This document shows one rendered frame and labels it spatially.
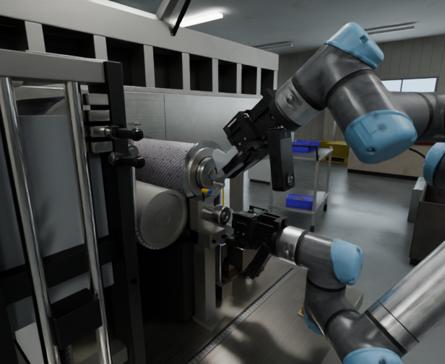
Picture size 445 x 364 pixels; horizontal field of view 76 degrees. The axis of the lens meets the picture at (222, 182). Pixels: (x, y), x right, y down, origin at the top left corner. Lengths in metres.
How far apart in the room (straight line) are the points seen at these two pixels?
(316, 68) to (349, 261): 0.33
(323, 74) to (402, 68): 8.77
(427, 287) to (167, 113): 0.81
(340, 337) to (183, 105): 0.81
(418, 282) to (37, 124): 0.55
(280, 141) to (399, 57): 8.80
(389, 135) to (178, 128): 0.75
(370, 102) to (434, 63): 8.76
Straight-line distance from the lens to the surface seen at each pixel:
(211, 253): 0.66
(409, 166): 6.84
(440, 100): 0.51
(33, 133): 0.35
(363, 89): 0.43
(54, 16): 0.85
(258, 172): 5.51
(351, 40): 0.46
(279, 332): 0.74
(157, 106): 0.96
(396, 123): 0.41
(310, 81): 0.47
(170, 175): 0.64
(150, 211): 0.57
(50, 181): 0.36
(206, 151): 0.63
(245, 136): 0.53
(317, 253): 0.58
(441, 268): 0.55
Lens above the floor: 1.39
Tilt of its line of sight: 14 degrees down
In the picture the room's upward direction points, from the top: straight up
